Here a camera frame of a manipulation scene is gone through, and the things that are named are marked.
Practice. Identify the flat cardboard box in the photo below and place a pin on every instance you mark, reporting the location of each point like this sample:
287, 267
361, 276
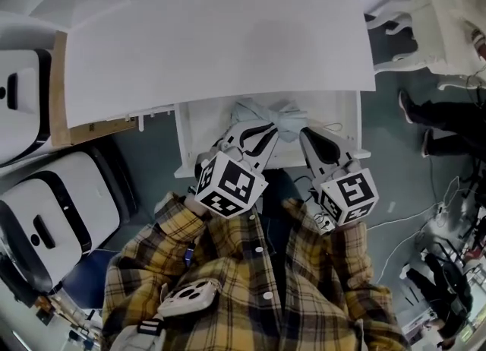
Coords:
60, 114

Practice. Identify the blue tag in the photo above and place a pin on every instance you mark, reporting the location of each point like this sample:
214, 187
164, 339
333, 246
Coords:
188, 254

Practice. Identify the white ornate chair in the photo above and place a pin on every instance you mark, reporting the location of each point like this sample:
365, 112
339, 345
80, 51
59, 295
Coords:
444, 26

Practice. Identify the light blue umbrella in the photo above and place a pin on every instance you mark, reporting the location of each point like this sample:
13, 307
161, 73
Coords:
281, 117

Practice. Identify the yellow plaid shirt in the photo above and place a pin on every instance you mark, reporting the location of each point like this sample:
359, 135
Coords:
235, 288

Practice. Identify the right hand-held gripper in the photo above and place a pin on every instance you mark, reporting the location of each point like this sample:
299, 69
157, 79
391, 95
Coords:
351, 193

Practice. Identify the blue chair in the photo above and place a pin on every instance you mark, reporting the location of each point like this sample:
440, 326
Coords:
87, 277

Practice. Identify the white chest-mounted device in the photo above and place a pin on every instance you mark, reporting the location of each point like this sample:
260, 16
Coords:
190, 296

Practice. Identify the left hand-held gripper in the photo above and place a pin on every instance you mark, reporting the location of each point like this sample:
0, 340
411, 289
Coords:
231, 186

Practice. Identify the person's left forearm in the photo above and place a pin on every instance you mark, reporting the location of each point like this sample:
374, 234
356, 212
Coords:
190, 220

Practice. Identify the white and black machine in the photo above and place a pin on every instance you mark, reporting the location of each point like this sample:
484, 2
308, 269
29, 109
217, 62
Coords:
23, 106
53, 220

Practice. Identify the person's right forearm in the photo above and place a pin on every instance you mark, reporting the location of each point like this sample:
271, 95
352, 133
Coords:
349, 250

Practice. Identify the white desk with drawer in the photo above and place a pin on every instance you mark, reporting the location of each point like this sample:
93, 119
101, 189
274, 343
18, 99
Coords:
212, 57

